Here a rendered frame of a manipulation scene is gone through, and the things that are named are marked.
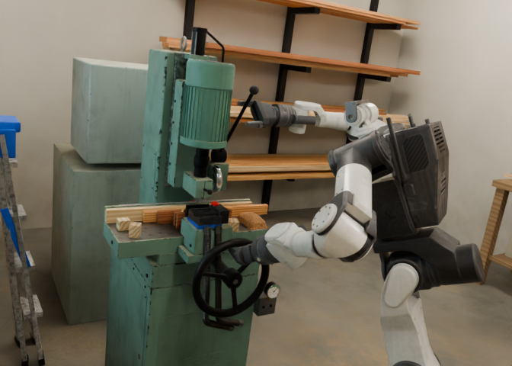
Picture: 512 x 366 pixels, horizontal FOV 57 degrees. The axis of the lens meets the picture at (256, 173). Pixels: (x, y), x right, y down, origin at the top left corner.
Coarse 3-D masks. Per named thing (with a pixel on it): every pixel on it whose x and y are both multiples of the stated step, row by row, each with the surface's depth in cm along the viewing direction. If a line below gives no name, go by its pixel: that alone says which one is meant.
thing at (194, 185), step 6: (186, 174) 185; (192, 174) 184; (186, 180) 185; (192, 180) 180; (198, 180) 177; (204, 180) 178; (210, 180) 179; (186, 186) 185; (192, 186) 180; (198, 186) 177; (204, 186) 178; (210, 186) 180; (192, 192) 180; (198, 192) 178; (204, 192) 179
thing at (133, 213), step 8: (112, 208) 171; (120, 208) 172; (128, 208) 173; (136, 208) 174; (144, 208) 175; (152, 208) 177; (160, 208) 178; (168, 208) 180; (176, 208) 182; (112, 216) 170; (120, 216) 171; (128, 216) 173; (136, 216) 174
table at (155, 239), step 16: (112, 224) 169; (144, 224) 173; (160, 224) 175; (240, 224) 185; (112, 240) 162; (128, 240) 157; (144, 240) 159; (160, 240) 162; (176, 240) 165; (128, 256) 158; (192, 256) 159; (224, 256) 166
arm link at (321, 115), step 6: (294, 102) 186; (300, 102) 185; (306, 102) 188; (300, 108) 184; (306, 108) 184; (312, 108) 185; (318, 108) 185; (318, 114) 186; (324, 114) 187; (318, 120) 189; (324, 120) 188; (318, 126) 189; (324, 126) 189
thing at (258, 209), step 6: (252, 204) 199; (258, 204) 200; (264, 204) 201; (150, 210) 176; (156, 210) 177; (234, 210) 193; (240, 210) 194; (246, 210) 196; (252, 210) 197; (258, 210) 199; (264, 210) 200; (144, 216) 174; (150, 216) 175; (156, 216) 176; (234, 216) 193; (144, 222) 174; (150, 222) 176
